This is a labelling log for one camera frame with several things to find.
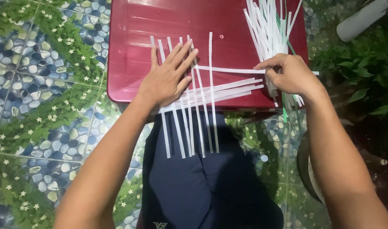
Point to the person's left hand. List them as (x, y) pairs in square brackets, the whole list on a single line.
[(163, 82)]

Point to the person's right hand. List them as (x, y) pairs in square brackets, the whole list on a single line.
[(292, 74)]

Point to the person's right fingers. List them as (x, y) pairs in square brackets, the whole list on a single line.
[(272, 70)]

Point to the single white plastic strip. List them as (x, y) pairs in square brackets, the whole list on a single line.
[(229, 70)]

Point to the woven mat of white strips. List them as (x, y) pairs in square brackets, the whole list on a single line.
[(212, 95)]

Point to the loose bundle of white strips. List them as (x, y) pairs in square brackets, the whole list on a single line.
[(267, 28)]

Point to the green plastic strip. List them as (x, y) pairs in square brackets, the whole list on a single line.
[(285, 115)]

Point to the green leafy plants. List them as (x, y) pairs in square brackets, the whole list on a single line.
[(365, 63)]

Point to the dark round pot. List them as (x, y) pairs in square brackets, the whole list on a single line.
[(303, 165)]

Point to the white plastic pipe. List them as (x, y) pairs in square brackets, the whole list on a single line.
[(362, 19)]

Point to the red plastic stool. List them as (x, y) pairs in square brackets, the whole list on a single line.
[(133, 47)]

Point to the navy blue shorts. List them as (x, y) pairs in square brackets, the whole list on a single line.
[(181, 190)]

